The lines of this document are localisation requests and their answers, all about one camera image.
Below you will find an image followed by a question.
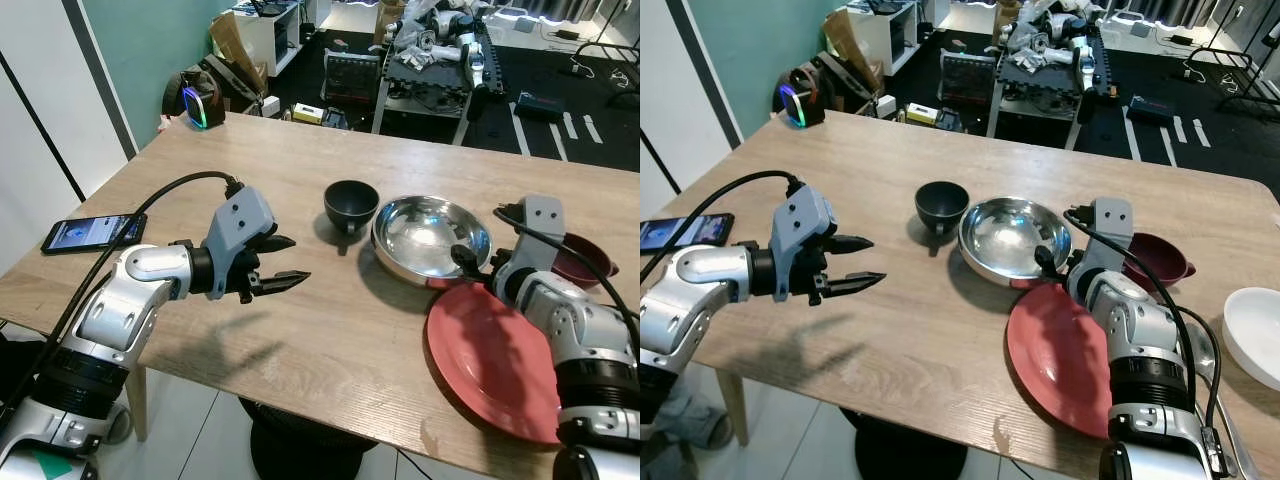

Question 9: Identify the black speaker with glowing ring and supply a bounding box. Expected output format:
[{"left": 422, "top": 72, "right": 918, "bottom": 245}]
[
  {"left": 162, "top": 67, "right": 227, "bottom": 132},
  {"left": 772, "top": 64, "right": 827, "bottom": 130}
]

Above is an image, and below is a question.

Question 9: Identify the black metal rack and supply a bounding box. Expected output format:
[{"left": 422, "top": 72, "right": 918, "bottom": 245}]
[
  {"left": 570, "top": 40, "right": 641, "bottom": 103},
  {"left": 1184, "top": 44, "right": 1280, "bottom": 123}
]

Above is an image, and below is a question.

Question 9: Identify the stainless steel bowl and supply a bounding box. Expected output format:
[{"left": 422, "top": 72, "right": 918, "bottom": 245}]
[
  {"left": 371, "top": 195, "right": 494, "bottom": 288},
  {"left": 957, "top": 197, "right": 1077, "bottom": 288}
]

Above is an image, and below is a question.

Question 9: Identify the cart with robot parts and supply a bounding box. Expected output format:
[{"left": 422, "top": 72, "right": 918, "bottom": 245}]
[
  {"left": 371, "top": 0, "right": 508, "bottom": 138},
  {"left": 986, "top": 0, "right": 1119, "bottom": 141}
]

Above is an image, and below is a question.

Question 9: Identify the black round stool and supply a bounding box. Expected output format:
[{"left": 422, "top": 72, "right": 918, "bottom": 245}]
[
  {"left": 238, "top": 398, "right": 383, "bottom": 480},
  {"left": 838, "top": 406, "right": 969, "bottom": 480}
]

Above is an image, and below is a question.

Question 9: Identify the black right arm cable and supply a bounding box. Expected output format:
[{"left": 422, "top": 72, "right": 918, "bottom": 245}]
[
  {"left": 493, "top": 206, "right": 641, "bottom": 336},
  {"left": 1062, "top": 208, "right": 1227, "bottom": 433}
]

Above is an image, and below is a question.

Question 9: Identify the dark red bowl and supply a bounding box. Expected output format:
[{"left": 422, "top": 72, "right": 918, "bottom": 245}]
[
  {"left": 550, "top": 233, "right": 620, "bottom": 291},
  {"left": 1125, "top": 232, "right": 1197, "bottom": 292}
]

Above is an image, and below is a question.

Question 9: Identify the wooden table leg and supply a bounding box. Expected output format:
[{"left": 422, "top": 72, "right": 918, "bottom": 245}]
[
  {"left": 714, "top": 372, "right": 751, "bottom": 448},
  {"left": 123, "top": 364, "right": 150, "bottom": 443}
]

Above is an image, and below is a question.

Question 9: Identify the white bowl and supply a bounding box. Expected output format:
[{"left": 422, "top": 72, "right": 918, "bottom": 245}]
[{"left": 1221, "top": 287, "right": 1280, "bottom": 393}]

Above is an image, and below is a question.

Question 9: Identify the brown cardboard box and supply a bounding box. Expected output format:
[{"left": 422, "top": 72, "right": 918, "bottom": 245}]
[
  {"left": 822, "top": 9, "right": 885, "bottom": 96},
  {"left": 207, "top": 11, "right": 270, "bottom": 96}
]

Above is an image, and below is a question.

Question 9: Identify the red plate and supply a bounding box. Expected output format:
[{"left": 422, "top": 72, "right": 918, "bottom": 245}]
[
  {"left": 425, "top": 282, "right": 563, "bottom": 447},
  {"left": 1005, "top": 282, "right": 1117, "bottom": 441}
]

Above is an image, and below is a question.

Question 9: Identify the black smartphone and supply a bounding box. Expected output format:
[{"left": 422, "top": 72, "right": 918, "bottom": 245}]
[
  {"left": 41, "top": 213, "right": 149, "bottom": 257},
  {"left": 640, "top": 213, "right": 737, "bottom": 255}
]

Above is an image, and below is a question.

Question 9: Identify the white shelf unit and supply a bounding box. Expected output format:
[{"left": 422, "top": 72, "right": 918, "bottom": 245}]
[
  {"left": 848, "top": 0, "right": 921, "bottom": 78},
  {"left": 232, "top": 0, "right": 307, "bottom": 78}
]

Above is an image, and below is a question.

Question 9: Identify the flat black case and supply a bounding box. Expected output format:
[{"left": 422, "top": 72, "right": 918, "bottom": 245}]
[
  {"left": 514, "top": 92, "right": 572, "bottom": 124},
  {"left": 1126, "top": 95, "right": 1176, "bottom": 127}
]

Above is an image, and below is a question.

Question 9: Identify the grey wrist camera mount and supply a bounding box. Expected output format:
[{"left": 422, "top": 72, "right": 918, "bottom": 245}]
[
  {"left": 203, "top": 187, "right": 277, "bottom": 293},
  {"left": 1088, "top": 197, "right": 1135, "bottom": 273},
  {"left": 518, "top": 195, "right": 567, "bottom": 269},
  {"left": 768, "top": 185, "right": 839, "bottom": 299}
]

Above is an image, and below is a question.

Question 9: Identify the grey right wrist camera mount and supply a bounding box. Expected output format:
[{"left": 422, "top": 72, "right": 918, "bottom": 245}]
[
  {"left": 518, "top": 195, "right": 567, "bottom": 269},
  {"left": 1088, "top": 197, "right": 1135, "bottom": 273}
]

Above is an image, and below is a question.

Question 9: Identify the black crate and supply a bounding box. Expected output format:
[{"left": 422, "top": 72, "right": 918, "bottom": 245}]
[
  {"left": 935, "top": 50, "right": 997, "bottom": 109},
  {"left": 319, "top": 50, "right": 384, "bottom": 108}
]

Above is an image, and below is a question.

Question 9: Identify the small black bowl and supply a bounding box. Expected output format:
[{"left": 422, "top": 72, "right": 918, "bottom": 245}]
[
  {"left": 914, "top": 180, "right": 971, "bottom": 237},
  {"left": 324, "top": 180, "right": 381, "bottom": 237}
]

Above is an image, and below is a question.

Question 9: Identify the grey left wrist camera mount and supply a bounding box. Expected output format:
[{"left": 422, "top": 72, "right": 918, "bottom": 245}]
[
  {"left": 203, "top": 187, "right": 277, "bottom": 293},
  {"left": 768, "top": 185, "right": 839, "bottom": 299}
]

